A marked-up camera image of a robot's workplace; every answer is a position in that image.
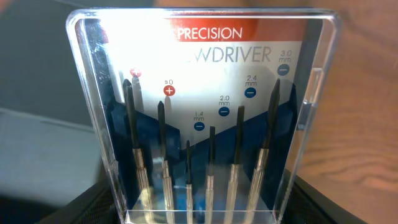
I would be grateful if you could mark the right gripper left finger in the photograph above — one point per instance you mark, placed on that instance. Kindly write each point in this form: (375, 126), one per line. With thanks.
(95, 206)

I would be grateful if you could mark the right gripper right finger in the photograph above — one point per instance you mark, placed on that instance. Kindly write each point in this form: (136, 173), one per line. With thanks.
(306, 205)

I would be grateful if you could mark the precision screwdriver set case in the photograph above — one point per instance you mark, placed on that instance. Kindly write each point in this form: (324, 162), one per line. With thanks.
(202, 114)

